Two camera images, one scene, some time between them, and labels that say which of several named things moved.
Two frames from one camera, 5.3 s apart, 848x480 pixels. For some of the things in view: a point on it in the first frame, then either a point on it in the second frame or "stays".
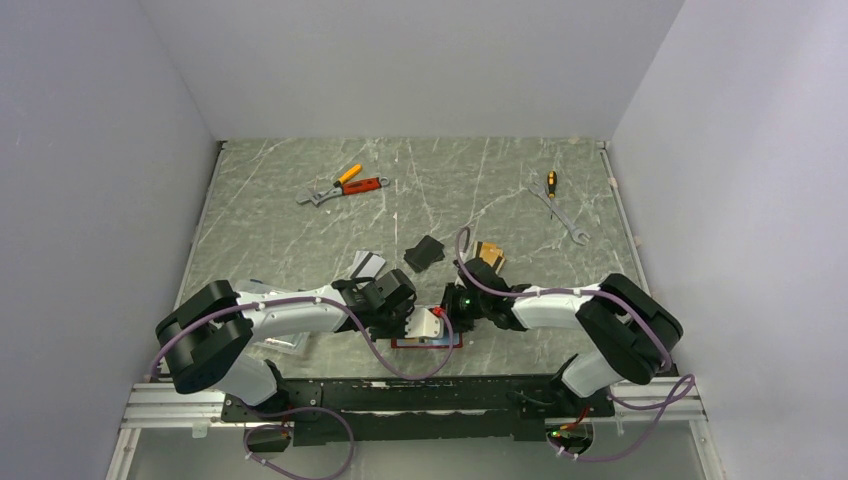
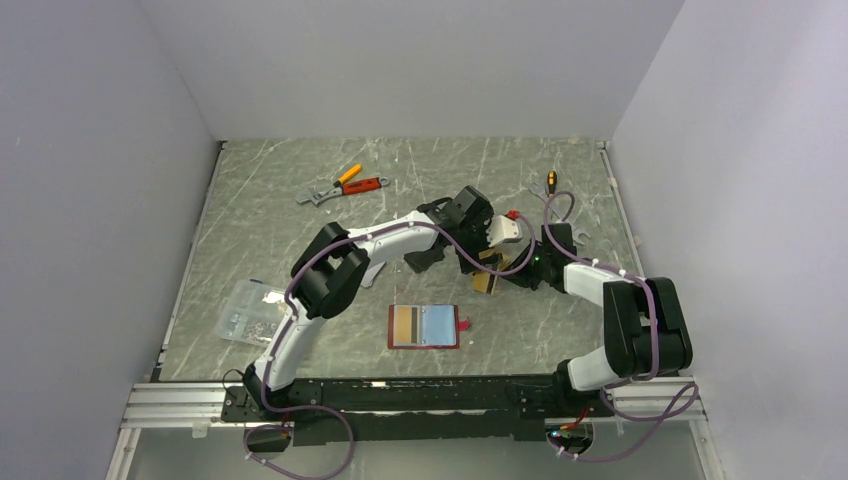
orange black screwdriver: (552, 182) stays
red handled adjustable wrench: (305, 196) stays
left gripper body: (391, 322) -> (474, 239)
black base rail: (422, 410) stays
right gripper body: (461, 308) -> (532, 273)
